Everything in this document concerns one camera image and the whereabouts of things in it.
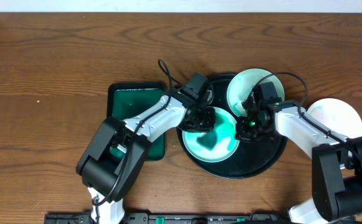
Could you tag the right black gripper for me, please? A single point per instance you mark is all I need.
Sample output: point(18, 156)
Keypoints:
point(242, 133)

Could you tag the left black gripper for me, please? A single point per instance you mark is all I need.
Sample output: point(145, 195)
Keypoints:
point(197, 123)

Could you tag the green sponge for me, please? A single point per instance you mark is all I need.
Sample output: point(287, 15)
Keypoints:
point(208, 140)

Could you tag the pale green plate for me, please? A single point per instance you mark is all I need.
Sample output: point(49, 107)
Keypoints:
point(239, 88)
point(225, 127)

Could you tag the white plate green stain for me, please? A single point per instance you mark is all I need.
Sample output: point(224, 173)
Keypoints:
point(337, 115)

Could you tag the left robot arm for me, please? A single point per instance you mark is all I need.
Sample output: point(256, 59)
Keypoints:
point(114, 157)

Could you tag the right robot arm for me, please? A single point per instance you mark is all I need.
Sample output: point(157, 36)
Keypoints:
point(336, 159)

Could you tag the round black tray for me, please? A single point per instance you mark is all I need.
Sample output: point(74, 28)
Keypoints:
point(250, 158)

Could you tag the rectangular black tray green water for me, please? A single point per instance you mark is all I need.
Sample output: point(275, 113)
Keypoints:
point(126, 100)

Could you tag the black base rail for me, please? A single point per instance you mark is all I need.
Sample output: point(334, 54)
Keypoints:
point(144, 218)

